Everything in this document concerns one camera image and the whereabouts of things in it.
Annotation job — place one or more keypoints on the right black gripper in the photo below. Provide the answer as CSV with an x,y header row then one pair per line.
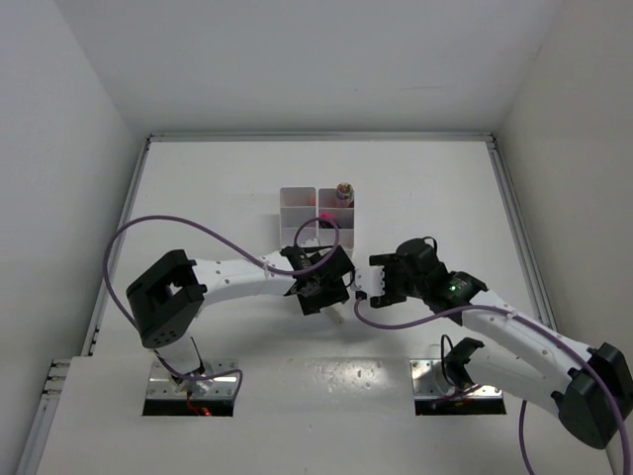
x,y
390,261

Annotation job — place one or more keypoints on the metal base plate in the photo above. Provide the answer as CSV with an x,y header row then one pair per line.
x,y
220,383
428,384

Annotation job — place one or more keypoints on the left white organizer box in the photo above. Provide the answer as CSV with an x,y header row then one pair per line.
x,y
294,211

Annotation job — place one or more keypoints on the right white organizer box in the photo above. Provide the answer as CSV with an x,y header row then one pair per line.
x,y
343,218

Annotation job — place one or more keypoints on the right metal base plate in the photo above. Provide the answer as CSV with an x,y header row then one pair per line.
x,y
428,384

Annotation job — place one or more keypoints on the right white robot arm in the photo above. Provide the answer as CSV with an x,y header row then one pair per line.
x,y
588,389

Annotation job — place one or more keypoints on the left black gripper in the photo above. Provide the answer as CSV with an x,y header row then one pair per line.
x,y
336,293

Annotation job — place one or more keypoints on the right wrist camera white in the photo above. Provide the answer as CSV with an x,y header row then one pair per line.
x,y
369,282

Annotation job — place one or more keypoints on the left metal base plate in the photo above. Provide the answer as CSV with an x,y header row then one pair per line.
x,y
220,383

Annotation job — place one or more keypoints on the clear tube of colored pens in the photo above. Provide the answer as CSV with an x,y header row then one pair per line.
x,y
344,195

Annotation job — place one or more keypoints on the white organizer box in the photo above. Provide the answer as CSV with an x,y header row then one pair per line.
x,y
343,218
294,211

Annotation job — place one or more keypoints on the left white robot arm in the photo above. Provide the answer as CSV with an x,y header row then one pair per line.
x,y
167,297

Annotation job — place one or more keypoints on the grey eraser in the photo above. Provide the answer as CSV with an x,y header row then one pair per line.
x,y
335,316

